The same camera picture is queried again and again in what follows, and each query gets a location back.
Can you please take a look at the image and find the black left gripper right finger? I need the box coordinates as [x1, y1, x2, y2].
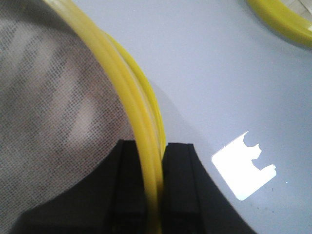
[161, 143, 251, 234]

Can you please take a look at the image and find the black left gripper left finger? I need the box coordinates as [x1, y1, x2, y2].
[10, 140, 147, 234]

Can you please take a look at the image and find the bamboo steamer drawer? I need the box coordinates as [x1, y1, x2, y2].
[247, 0, 312, 48]
[0, 0, 167, 234]

